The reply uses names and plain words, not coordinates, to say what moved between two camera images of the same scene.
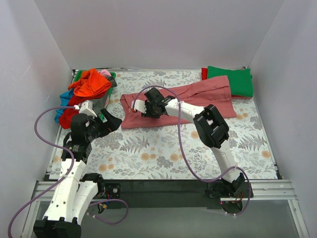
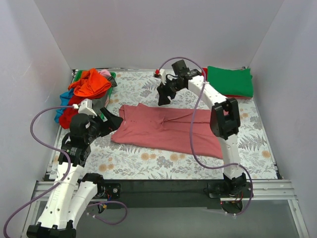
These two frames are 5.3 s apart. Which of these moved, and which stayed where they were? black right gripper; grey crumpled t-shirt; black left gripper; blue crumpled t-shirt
Moved: black right gripper
Stayed: blue crumpled t-shirt; black left gripper; grey crumpled t-shirt
